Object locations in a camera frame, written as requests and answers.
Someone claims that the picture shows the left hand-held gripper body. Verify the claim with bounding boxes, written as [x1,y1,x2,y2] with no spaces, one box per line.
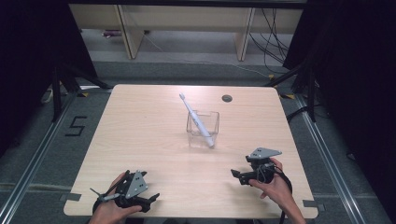
[90,169,150,214]

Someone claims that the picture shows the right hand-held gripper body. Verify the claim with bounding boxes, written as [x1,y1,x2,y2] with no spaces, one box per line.
[246,147,283,185]

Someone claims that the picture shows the clear plastic container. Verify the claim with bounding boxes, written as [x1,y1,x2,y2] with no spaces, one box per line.
[186,110,220,149]

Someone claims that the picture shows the white electric toothbrush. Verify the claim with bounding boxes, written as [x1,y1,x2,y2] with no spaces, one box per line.
[178,92,216,148]

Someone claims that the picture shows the person's right hand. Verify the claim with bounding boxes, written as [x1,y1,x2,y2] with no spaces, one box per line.
[248,158,295,208]

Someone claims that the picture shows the person's left hand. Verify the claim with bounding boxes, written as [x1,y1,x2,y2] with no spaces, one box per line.
[91,172,143,220]

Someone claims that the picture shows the black metal stand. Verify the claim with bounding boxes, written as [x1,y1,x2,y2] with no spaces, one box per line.
[263,60,319,123]
[50,61,114,123]

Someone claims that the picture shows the black curtain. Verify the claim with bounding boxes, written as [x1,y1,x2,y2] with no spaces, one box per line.
[0,0,98,158]
[282,0,396,217]

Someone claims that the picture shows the pink thing under desk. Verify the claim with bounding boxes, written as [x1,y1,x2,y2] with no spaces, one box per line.
[101,29,122,39]

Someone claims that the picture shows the beige wooden desk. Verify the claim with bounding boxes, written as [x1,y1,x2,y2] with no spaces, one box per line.
[68,3,304,62]

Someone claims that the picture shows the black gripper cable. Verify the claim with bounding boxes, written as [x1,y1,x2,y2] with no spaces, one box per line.
[268,166,294,224]

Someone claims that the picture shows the metal floor rail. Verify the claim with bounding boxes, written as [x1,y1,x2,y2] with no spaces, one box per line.
[293,93,371,224]
[0,92,79,224]

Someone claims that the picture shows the black hanging cables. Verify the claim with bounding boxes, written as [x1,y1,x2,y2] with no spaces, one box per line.
[248,8,291,75]

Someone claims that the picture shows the white floor cable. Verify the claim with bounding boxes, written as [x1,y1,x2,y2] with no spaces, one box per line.
[142,31,273,79]

